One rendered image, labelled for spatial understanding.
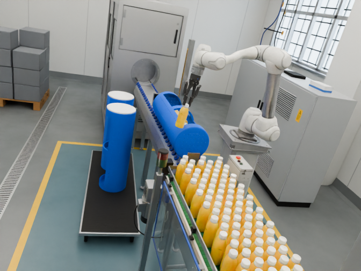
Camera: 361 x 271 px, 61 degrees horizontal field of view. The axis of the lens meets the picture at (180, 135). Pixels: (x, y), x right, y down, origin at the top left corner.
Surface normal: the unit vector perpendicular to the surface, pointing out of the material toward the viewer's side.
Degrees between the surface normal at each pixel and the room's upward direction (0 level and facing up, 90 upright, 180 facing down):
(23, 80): 90
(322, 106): 90
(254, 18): 90
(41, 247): 0
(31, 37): 90
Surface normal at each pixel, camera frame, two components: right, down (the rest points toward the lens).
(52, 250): 0.18, -0.90
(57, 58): 0.18, 0.43
